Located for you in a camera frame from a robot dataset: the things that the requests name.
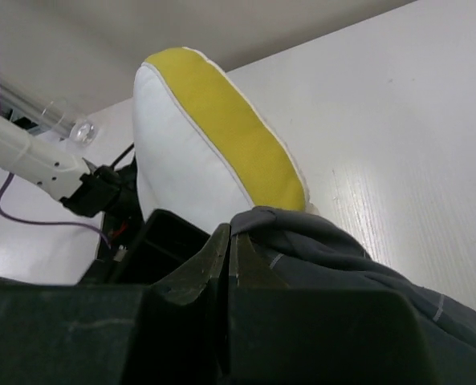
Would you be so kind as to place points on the clear plastic object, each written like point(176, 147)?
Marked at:
point(69, 122)

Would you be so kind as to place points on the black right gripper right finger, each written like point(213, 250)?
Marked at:
point(283, 335)

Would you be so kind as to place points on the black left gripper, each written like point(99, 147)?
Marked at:
point(143, 252)

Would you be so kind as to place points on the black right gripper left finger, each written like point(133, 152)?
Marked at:
point(162, 333)

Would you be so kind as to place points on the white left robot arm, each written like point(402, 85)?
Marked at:
point(65, 221)

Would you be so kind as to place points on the white pillow with yellow edge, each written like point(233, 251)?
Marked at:
point(202, 149)

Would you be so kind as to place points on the aluminium front rail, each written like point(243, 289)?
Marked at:
point(21, 112)

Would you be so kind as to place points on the dark grey checked pillowcase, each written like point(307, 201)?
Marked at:
point(306, 250)

